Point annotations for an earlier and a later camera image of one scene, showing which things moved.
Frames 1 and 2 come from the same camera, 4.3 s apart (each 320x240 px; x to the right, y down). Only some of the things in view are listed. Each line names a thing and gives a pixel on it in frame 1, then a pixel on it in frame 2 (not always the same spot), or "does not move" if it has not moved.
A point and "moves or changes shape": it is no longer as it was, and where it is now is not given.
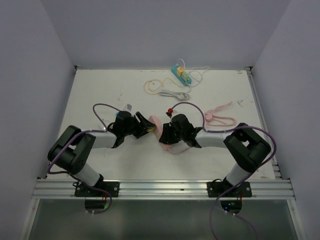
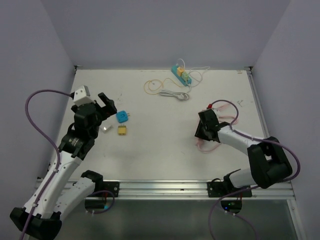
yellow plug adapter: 151,129 moves or changes shape
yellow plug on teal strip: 180,71 does not move
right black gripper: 166,138 → 199,133
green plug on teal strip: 185,76 does not move
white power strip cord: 183,96 does not move
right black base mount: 215,187 does not move
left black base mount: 104,189 does not move
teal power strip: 174,71 does not move
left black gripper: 143,125 → 108,109
